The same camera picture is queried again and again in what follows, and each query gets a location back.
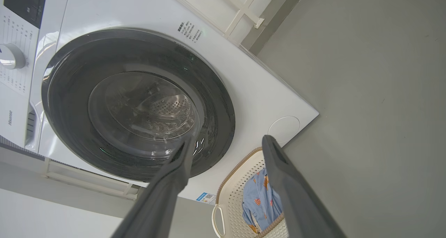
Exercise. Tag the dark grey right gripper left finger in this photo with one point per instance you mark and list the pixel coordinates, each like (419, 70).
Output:
(163, 196)

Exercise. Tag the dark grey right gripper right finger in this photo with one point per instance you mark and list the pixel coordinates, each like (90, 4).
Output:
(296, 203)

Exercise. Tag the blue patterned garment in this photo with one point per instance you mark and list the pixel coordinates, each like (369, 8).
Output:
(259, 203)

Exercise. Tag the dark round washer door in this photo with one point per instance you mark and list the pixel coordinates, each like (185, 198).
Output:
(76, 102)

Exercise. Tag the white round panel cover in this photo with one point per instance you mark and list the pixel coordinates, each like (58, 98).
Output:
(284, 130)

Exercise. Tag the stainless steel washing machine drum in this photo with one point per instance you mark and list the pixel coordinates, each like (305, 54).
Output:
(163, 112)

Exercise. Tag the white front-load washing machine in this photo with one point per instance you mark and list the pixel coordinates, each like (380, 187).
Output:
(251, 88)

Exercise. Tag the white washing machine dial knob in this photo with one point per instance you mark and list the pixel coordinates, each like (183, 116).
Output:
(12, 56)

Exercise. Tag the washing machine control panel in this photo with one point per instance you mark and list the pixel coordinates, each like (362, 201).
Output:
(26, 2)

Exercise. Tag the blue energy label sticker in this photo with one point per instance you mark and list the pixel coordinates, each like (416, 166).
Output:
(206, 198)

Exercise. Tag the cream perforated laundry basket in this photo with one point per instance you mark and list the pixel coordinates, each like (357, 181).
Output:
(230, 203)

